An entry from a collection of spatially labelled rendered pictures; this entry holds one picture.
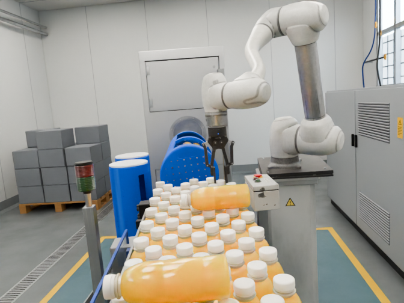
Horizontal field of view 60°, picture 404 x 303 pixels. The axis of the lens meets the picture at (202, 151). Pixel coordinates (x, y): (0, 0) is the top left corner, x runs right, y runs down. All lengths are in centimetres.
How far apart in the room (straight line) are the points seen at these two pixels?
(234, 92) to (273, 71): 555
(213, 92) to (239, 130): 545
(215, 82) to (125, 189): 134
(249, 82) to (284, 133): 69
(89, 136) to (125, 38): 237
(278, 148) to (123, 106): 541
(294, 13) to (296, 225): 107
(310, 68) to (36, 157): 448
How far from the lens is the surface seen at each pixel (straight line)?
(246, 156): 685
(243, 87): 127
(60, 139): 533
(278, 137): 193
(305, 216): 199
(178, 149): 165
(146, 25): 709
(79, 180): 126
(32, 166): 560
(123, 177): 248
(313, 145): 185
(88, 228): 132
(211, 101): 136
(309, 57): 173
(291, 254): 205
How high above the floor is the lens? 143
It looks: 8 degrees down
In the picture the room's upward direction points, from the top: 4 degrees counter-clockwise
